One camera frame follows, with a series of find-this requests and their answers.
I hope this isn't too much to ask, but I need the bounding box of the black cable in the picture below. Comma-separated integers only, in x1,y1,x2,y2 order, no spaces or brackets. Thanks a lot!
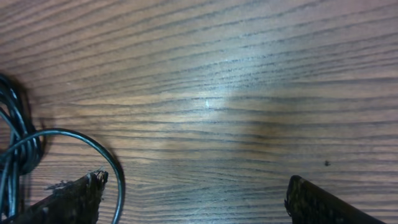
0,73,126,224

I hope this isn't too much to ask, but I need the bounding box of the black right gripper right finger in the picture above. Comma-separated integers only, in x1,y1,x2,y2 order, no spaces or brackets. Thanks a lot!
284,175,385,224

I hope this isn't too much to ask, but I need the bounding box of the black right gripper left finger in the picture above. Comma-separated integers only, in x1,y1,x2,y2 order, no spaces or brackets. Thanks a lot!
6,171,108,224

